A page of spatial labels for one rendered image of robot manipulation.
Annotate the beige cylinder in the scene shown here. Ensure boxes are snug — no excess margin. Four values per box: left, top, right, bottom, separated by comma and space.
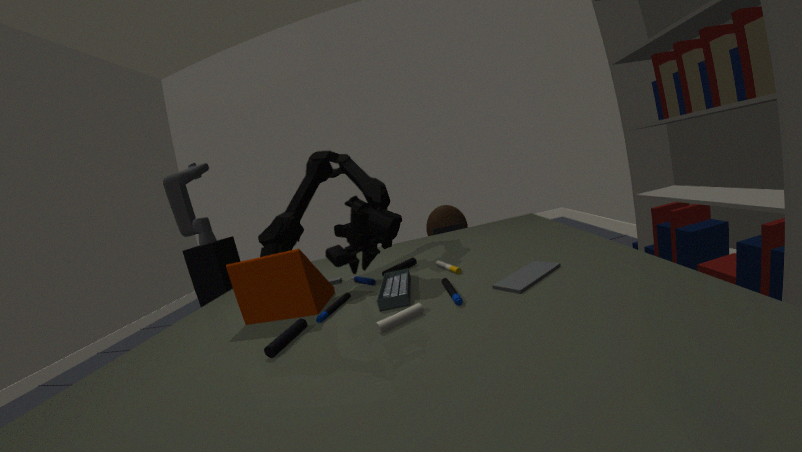
375, 303, 424, 333

